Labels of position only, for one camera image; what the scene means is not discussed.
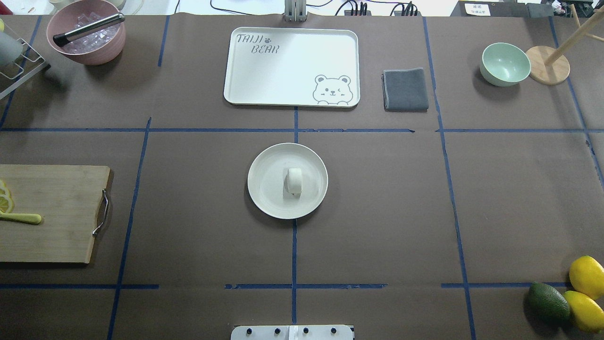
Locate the white steamed bun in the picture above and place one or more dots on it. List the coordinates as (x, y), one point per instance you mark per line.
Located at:
(294, 181)

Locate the cream round plate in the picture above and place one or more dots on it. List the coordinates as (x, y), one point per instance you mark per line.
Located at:
(266, 180)

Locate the white bear tray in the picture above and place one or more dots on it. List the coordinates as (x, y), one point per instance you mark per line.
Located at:
(293, 67)

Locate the grey folded cloth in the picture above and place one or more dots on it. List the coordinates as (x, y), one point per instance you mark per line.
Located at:
(405, 90)

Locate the black power strip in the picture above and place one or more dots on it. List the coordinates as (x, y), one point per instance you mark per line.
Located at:
(378, 8)

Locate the mint green bowl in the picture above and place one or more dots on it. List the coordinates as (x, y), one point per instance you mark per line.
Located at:
(503, 64)

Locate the pink bowl with ice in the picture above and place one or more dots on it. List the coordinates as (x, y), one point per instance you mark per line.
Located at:
(65, 19)

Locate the wooden cutting board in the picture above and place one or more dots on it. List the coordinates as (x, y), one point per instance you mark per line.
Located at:
(67, 197)

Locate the black label box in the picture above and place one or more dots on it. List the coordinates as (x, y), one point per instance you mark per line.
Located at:
(476, 8)

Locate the wooden mug stand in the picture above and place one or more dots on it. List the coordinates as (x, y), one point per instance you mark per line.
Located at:
(548, 65)

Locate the yellow plastic knife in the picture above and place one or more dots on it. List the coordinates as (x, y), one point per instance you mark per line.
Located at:
(28, 218)

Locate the green avocado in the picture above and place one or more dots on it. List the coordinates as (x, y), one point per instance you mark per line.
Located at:
(548, 304)

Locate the yellow lemon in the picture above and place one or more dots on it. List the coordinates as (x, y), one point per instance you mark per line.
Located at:
(587, 276)
(586, 314)

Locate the aluminium frame post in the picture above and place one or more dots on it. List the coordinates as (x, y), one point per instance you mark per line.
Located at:
(295, 11)

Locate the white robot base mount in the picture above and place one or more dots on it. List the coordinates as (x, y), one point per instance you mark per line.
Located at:
(293, 332)

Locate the wire cup rack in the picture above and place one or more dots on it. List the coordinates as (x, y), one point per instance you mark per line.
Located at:
(19, 61)

